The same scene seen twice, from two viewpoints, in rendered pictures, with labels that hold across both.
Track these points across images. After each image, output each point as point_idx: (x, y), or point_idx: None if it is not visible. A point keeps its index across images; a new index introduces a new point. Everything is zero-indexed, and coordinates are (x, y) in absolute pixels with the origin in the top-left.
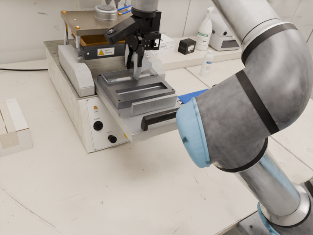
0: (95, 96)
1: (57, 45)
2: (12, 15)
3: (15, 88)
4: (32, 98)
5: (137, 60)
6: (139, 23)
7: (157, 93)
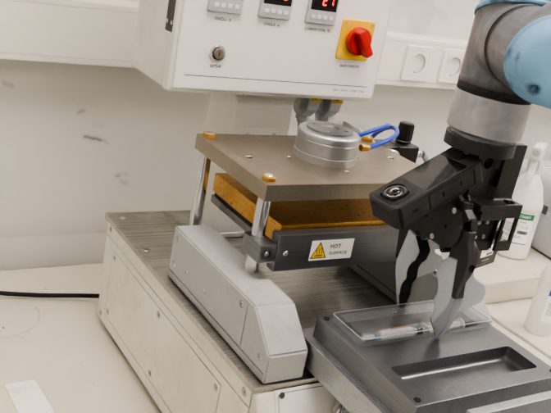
0: (302, 384)
1: (147, 226)
2: (15, 140)
3: (2, 348)
4: (56, 383)
5: (455, 279)
6: (473, 174)
7: (514, 379)
